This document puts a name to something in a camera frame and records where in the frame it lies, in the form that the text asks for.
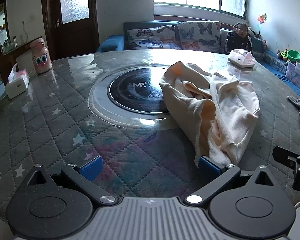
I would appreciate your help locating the blue sofa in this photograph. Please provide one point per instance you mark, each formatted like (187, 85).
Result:
(263, 56)

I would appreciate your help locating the butterfly cushion right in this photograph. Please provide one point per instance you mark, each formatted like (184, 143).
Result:
(200, 36)

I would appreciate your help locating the dark wooden door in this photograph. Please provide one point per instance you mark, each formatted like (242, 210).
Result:
(70, 27)

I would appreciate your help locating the white pink tissue box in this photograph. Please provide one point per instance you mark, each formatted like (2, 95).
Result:
(242, 58)

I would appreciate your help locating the butterfly cushion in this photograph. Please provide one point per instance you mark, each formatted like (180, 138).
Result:
(163, 37)
(200, 36)

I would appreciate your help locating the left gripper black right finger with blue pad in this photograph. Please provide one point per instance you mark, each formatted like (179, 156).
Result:
(243, 204)

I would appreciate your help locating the colourful pinwheel toy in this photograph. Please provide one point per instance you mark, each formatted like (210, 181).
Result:
(261, 19)

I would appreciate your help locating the cream fleece garment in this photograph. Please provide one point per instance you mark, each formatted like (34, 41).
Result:
(218, 114)

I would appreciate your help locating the white tissue box left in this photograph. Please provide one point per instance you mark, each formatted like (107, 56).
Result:
(18, 82)

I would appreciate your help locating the clear plastic storage box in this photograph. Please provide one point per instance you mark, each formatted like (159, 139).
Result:
(293, 73)

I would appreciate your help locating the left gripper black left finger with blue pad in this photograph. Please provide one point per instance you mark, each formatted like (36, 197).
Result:
(54, 206)

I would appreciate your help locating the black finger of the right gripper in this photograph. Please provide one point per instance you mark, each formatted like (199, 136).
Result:
(290, 160)

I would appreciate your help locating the pink cartoon thermos bottle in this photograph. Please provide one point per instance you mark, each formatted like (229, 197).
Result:
(40, 56)

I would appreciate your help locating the green plastic bowl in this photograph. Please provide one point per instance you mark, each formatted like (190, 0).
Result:
(293, 55)

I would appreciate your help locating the butterfly cushion left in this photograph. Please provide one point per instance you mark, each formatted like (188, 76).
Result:
(163, 37)

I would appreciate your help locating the quilted star table cover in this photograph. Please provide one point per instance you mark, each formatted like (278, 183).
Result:
(66, 117)

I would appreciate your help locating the child in dark jacket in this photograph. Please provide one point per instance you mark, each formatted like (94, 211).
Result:
(238, 38)

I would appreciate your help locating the round black induction cooktop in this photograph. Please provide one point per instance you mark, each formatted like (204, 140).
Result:
(138, 91)

